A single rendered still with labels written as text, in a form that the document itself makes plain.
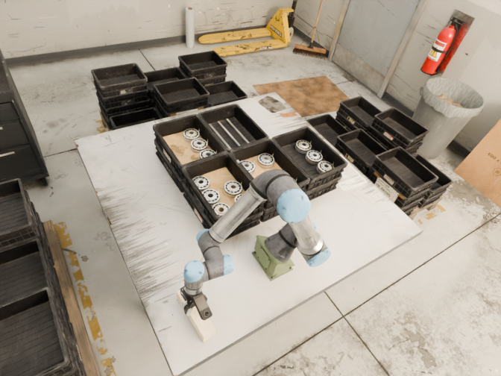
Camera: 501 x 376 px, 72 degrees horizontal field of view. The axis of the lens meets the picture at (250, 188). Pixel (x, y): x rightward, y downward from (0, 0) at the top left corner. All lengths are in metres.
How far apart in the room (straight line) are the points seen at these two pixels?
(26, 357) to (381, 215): 1.98
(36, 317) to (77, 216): 1.11
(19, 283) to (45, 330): 0.41
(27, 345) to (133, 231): 0.68
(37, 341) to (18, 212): 0.82
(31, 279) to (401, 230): 2.13
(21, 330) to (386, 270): 2.39
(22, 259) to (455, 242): 3.22
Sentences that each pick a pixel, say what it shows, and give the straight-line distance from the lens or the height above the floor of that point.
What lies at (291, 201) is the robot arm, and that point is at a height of 1.38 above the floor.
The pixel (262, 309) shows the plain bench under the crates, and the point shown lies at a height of 0.70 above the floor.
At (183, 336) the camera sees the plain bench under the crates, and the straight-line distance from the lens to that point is 1.65.
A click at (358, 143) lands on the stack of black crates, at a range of 3.29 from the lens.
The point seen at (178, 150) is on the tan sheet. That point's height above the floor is 0.83.
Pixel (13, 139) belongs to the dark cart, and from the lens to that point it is 2.92.
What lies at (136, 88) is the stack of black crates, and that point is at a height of 0.52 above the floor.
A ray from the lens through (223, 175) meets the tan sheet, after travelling 2.00.
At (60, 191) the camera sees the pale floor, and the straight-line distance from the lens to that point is 3.20.
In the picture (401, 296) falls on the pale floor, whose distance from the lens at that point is 2.90.
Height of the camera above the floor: 2.26
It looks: 47 degrees down
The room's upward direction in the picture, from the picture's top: 11 degrees clockwise
